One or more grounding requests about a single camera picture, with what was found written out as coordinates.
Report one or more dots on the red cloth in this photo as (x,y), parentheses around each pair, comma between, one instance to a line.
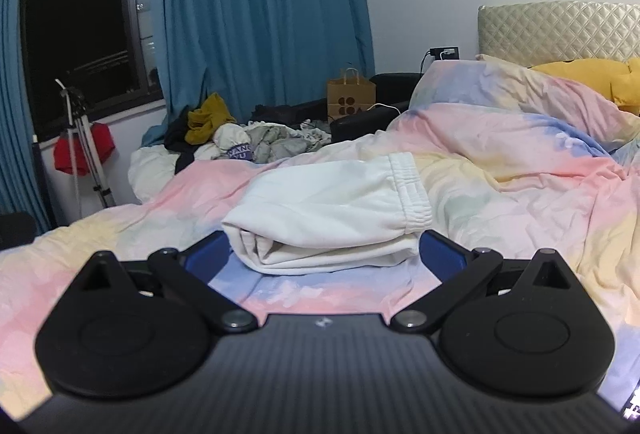
(102,144)

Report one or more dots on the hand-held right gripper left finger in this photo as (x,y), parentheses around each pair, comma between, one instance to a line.
(207,255)

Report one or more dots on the yellow pillow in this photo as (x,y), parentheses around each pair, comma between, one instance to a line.
(600,74)

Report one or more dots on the pastel blanket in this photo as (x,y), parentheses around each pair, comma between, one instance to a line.
(500,139)

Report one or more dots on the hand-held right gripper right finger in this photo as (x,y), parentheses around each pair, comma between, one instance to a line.
(440,251)

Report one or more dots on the cream sweatpants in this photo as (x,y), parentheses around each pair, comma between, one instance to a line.
(325,204)

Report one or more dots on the black garment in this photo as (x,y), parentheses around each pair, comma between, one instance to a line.
(175,139)

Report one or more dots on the black sofa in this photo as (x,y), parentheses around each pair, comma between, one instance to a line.
(355,124)

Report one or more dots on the blue curtain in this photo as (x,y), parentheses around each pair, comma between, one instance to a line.
(17,89)
(260,4)

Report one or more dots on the brown paper bag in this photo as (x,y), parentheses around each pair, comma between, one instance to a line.
(350,97)

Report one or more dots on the quilted cream headboard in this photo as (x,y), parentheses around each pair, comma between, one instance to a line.
(550,29)

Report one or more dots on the mustard yellow garment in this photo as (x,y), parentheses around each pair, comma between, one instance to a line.
(207,117)

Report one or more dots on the pile of grey clothes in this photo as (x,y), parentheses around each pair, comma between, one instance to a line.
(280,142)

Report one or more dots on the purple printed garment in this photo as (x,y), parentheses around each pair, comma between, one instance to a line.
(239,152)

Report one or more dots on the white bedding bundle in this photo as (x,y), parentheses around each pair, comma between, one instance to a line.
(150,174)

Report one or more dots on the silver tripod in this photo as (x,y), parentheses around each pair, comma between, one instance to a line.
(85,134)

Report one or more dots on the dark window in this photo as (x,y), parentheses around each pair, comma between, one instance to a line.
(75,4)

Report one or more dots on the wall power outlet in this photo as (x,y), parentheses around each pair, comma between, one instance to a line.
(444,53)

